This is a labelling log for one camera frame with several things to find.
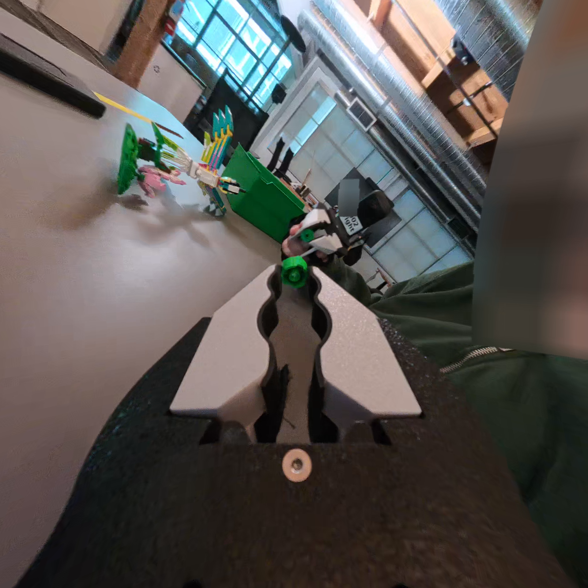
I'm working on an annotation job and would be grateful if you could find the green round lego piece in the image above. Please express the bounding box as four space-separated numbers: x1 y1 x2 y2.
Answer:
280 256 314 289

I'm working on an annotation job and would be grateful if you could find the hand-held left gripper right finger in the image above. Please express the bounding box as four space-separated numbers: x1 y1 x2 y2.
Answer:
308 269 423 443

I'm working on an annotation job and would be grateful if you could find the black flat case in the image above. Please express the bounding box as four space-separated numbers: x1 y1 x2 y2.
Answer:
0 33 107 119

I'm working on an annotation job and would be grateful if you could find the colourful lego feather fan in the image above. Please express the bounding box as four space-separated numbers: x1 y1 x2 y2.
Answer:
198 105 235 184

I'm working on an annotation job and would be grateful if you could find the yellow tape strip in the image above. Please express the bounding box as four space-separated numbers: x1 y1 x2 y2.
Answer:
94 91 152 124

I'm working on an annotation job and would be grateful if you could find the wide silver ventilation duct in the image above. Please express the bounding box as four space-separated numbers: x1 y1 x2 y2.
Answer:
312 0 488 198

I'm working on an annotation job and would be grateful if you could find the black mesh office chair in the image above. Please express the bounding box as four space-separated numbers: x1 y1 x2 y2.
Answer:
184 69 269 154

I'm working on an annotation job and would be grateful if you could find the green storage bin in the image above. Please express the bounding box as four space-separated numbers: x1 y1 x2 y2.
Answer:
220 142 309 244

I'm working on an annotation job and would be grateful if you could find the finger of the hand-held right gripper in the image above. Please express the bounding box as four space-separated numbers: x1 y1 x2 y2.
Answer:
298 236 344 261
293 207 341 237

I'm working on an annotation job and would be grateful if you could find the black floor lamp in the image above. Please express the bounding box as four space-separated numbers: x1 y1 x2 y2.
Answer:
278 14 307 92

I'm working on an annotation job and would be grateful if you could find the white wall vent grille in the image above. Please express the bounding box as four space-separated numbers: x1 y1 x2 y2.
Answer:
345 99 378 131

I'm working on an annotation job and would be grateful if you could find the narrow silver ventilation duct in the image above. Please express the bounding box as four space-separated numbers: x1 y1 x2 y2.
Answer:
298 10 482 230

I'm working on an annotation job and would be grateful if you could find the wooden support post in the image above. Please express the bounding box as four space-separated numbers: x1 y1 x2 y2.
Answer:
112 0 180 89

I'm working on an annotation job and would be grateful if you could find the person's right forearm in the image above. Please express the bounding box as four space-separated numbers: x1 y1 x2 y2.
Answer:
319 255 476 364

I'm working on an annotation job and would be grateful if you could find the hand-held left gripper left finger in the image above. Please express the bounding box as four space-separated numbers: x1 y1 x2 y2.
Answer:
170 265 283 443

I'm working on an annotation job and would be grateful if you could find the white recycling bin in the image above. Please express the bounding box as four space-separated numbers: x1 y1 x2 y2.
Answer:
138 43 207 121

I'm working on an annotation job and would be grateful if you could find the large grid window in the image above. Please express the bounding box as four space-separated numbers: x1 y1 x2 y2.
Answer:
163 0 295 113

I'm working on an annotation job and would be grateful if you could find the person's green jacket torso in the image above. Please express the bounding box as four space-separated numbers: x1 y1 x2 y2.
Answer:
441 345 588 588

